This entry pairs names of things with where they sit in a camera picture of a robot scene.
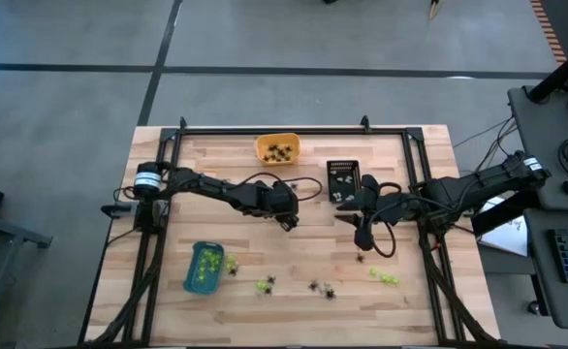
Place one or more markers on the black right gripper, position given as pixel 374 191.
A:
pixel 386 208

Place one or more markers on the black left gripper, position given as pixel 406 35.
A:
pixel 262 201

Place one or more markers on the black spider pile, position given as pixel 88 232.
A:
pixel 293 185

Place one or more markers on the green plastic spider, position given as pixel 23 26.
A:
pixel 228 266
pixel 214 264
pixel 199 271
pixel 374 273
pixel 207 264
pixel 200 279
pixel 232 260
pixel 201 257
pixel 211 254
pixel 261 287
pixel 390 279

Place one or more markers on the teal plastic bin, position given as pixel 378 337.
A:
pixel 192 286

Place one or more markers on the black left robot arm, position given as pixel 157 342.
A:
pixel 206 186

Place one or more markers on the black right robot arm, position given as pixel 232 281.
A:
pixel 468 186

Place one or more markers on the black mesh basket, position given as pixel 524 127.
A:
pixel 344 167

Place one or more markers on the yellow plastic bin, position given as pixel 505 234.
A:
pixel 278 139

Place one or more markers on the grey desk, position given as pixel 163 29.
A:
pixel 541 145
pixel 541 291

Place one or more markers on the black caster wheel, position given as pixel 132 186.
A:
pixel 534 307

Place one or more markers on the yellow pointed object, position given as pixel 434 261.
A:
pixel 433 9

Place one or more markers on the grey metal stand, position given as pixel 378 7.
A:
pixel 8 232

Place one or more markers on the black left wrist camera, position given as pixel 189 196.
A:
pixel 286 198

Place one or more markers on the black frame clamp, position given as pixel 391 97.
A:
pixel 182 122
pixel 365 123

